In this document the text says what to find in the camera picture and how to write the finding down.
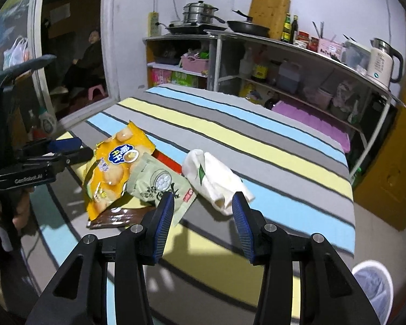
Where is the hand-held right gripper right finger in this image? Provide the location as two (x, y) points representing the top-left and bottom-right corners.
(232, 191), (381, 325)

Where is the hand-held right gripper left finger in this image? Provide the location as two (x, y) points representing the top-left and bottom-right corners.
(30, 190), (175, 325)

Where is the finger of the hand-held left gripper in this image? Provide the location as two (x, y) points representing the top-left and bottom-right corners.
(20, 137), (82, 163)
(30, 147), (94, 170)

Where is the yellow snack bag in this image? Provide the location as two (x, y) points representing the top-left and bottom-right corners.
(83, 121), (156, 222)

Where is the brown snack packet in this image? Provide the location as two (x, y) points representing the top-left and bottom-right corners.
(87, 206), (156, 230)

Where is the green snack packet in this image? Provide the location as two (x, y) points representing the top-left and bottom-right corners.
(125, 152), (197, 227)

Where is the white paper bag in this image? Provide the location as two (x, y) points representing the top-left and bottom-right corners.
(183, 149), (256, 216)

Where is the white trash bin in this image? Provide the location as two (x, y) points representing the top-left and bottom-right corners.
(352, 261), (394, 325)

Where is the person's left hand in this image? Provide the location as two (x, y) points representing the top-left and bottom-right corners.
(0, 186), (31, 231)

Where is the white detergent bottle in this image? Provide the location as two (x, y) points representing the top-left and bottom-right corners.
(37, 106), (57, 132)

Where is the pink plastic stool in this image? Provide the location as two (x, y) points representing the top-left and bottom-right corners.
(87, 84), (106, 100)

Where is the striped blanket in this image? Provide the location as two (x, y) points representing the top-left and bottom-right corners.
(20, 84), (356, 325)

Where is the white plastic bag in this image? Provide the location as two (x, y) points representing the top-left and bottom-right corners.
(3, 35), (31, 68)

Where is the yellow wooden shelf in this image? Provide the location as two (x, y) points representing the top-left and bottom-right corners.
(143, 35), (220, 90)

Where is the pink lidded storage box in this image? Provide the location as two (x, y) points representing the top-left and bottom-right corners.
(271, 100), (352, 154)

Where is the pink plastic basket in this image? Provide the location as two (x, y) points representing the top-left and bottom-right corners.
(180, 54), (209, 74)

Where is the wooden door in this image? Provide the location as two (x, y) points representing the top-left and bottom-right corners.
(353, 14), (406, 232)

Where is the yellow power strip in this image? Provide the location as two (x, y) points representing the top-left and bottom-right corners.
(148, 12), (160, 38)

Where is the dark plastic jug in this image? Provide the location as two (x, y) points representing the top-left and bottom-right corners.
(277, 60), (300, 93)

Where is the dark bottle yellow label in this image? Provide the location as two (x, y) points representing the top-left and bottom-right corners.
(251, 59), (268, 82)

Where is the grey metal rack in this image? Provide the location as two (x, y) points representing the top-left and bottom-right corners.
(203, 30), (406, 177)

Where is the black induction cooktop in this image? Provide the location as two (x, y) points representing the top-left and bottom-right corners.
(165, 20), (228, 35)

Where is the steel steamer pot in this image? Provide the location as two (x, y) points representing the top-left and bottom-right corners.
(183, 1), (220, 24)

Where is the pink utensil box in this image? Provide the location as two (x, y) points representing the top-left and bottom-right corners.
(317, 38), (344, 62)

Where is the black frying pan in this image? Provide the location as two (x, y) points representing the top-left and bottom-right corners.
(227, 9), (270, 38)

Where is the dark glass bottle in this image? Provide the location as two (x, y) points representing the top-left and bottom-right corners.
(290, 14), (299, 44)
(281, 13), (292, 43)

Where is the clear plastic pitcher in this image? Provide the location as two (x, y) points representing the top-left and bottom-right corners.
(342, 39), (371, 70)

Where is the white electric kettle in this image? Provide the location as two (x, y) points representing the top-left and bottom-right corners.
(366, 38), (404, 87)

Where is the wooden cutting board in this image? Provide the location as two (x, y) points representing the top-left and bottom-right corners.
(248, 0), (291, 39)

